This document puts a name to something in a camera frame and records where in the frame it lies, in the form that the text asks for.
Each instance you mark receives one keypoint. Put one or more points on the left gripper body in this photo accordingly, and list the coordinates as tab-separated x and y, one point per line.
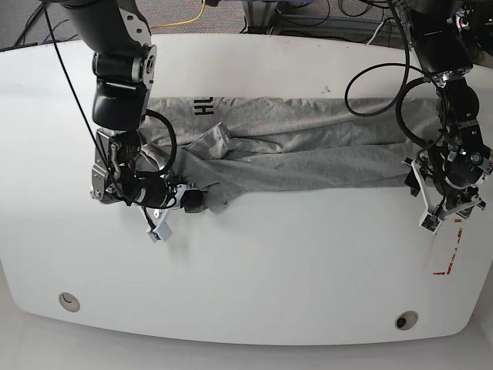
455	200

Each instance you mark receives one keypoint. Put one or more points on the red tape rectangle marking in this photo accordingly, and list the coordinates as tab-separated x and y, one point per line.
445	246

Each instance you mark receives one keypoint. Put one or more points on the table cable grommet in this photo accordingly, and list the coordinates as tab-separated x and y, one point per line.
69	302
406	320

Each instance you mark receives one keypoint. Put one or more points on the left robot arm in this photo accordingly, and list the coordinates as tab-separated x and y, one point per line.
448	171

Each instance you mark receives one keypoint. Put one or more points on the grey t-shirt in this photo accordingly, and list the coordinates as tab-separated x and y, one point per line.
228	146

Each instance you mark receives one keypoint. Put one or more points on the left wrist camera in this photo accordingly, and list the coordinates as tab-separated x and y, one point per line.
430	222

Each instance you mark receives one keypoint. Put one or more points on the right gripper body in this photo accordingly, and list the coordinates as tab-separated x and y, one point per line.
158	200

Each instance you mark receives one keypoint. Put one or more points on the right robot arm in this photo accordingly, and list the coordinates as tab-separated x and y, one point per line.
123	62

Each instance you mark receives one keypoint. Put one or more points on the left table cable grommet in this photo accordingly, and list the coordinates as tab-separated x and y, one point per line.
69	302

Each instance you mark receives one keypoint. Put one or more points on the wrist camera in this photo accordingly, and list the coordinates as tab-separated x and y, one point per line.
430	222
159	233

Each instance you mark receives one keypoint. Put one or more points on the right table cable grommet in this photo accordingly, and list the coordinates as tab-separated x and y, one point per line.
406	320

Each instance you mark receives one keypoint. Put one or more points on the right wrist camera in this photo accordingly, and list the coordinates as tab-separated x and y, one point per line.
159	233

